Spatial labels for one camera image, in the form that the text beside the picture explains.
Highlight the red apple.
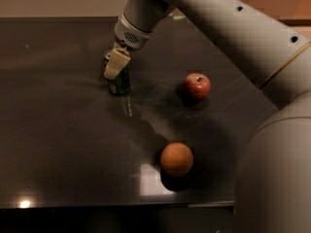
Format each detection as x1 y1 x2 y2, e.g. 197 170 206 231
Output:
183 73 211 101

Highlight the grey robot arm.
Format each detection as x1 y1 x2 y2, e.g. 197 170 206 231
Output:
104 0 311 233

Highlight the green soda can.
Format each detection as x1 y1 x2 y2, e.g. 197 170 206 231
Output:
107 66 130 95

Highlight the orange fruit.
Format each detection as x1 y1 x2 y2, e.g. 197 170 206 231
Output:
160 143 193 178

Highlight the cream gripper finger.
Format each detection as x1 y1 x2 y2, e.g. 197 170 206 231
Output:
104 48 131 80

